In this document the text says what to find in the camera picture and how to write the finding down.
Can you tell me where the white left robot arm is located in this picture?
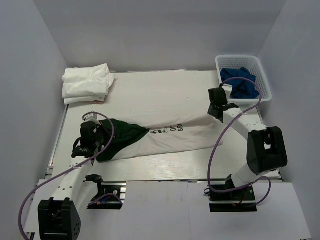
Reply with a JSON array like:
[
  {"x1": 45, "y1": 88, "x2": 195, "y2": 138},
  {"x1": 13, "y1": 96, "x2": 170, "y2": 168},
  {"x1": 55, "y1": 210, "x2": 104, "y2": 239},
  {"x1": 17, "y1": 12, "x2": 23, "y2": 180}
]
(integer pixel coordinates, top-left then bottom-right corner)
[{"x1": 37, "y1": 120, "x2": 115, "y2": 240}]

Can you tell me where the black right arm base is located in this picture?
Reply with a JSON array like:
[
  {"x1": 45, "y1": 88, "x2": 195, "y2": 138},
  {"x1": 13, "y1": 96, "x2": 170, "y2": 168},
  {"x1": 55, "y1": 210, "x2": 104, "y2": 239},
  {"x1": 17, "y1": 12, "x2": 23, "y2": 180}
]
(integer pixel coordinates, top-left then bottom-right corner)
[{"x1": 203, "y1": 176, "x2": 257, "y2": 213}]

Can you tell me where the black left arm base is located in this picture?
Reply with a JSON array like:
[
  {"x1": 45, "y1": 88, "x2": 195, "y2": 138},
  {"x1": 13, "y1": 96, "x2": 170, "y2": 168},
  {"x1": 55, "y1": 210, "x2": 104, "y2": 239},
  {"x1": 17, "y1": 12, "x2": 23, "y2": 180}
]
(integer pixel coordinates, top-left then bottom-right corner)
[{"x1": 85, "y1": 174, "x2": 127, "y2": 210}]

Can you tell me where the white plastic basket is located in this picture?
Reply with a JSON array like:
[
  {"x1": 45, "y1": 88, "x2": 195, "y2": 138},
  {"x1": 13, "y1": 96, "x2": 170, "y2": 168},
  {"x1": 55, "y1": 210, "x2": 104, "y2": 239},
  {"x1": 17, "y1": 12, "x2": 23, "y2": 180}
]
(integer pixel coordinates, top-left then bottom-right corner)
[{"x1": 215, "y1": 55, "x2": 272, "y2": 106}]

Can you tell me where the folded white t-shirt stack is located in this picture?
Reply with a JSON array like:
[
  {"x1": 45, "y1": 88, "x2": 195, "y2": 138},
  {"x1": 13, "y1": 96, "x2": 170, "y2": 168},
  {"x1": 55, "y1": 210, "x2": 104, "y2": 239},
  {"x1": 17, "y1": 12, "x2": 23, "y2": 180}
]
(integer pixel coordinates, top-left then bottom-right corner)
[{"x1": 62, "y1": 63, "x2": 116, "y2": 105}]

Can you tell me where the white green raglan t-shirt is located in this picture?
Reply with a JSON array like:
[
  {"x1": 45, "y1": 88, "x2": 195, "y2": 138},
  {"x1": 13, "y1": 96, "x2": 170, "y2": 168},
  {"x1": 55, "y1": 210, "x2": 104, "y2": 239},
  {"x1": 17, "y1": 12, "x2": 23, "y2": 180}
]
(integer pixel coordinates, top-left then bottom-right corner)
[{"x1": 97, "y1": 111, "x2": 224, "y2": 163}]

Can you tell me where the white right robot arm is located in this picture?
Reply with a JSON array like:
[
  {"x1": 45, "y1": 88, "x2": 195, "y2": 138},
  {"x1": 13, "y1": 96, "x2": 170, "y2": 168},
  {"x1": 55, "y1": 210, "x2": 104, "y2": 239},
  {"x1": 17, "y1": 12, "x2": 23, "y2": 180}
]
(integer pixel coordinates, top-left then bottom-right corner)
[{"x1": 207, "y1": 87, "x2": 288, "y2": 200}]

